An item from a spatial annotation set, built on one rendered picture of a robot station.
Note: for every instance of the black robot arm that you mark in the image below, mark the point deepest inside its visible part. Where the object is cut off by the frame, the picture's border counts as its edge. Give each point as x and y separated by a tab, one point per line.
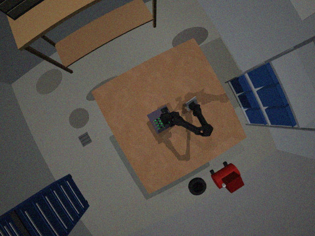
179	121

